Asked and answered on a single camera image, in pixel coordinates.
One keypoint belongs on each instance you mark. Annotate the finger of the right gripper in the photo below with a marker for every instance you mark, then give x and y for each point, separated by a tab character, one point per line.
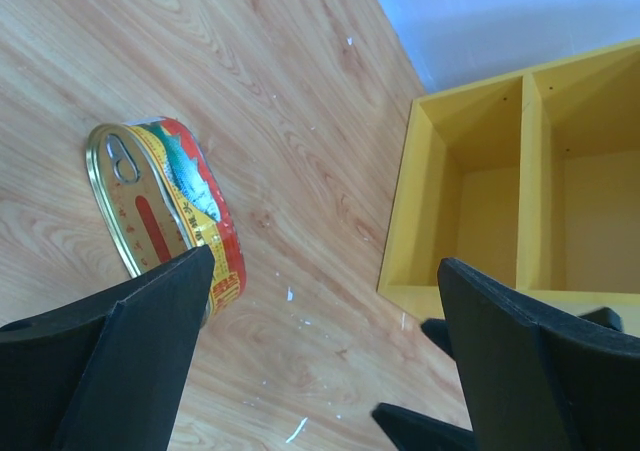
412	431
436	330

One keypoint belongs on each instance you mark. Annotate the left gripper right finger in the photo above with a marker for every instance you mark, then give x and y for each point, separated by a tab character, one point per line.
535	377

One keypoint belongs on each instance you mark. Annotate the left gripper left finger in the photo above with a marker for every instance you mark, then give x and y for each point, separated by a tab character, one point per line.
106	372

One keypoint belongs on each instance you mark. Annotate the red yellow fish tin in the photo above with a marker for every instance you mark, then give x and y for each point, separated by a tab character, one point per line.
159	198

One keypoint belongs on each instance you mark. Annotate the yellow cabinet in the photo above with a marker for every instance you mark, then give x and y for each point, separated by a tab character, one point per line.
531	177

